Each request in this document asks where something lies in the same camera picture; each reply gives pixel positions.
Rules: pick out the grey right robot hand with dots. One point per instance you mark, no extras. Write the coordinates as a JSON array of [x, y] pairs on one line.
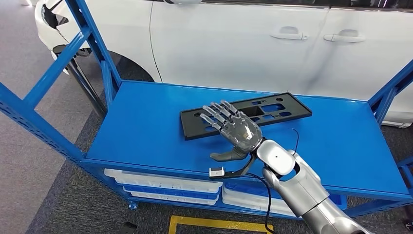
[[242, 132]]

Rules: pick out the black plastic plate bracket part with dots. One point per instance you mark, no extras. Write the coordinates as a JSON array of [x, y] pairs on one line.
[[284, 113]]

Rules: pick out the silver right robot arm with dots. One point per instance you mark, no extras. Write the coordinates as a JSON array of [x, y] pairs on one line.
[[300, 190]]

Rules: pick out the blue metal shelf rack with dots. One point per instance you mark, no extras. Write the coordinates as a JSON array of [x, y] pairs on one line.
[[145, 129]]

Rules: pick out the white plastic bin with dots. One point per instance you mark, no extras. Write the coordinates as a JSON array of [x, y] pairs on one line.
[[245, 202], [161, 182], [174, 199]]

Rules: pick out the white car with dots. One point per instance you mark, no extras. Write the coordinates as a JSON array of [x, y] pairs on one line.
[[209, 42]]

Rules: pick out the yellow floor tape square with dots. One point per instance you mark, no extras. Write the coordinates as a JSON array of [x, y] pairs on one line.
[[209, 223]]

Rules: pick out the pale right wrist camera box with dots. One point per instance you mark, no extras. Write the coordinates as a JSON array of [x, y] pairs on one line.
[[216, 171]]

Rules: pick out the chrome stanchion post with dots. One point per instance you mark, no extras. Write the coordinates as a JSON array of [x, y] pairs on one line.
[[87, 88]]

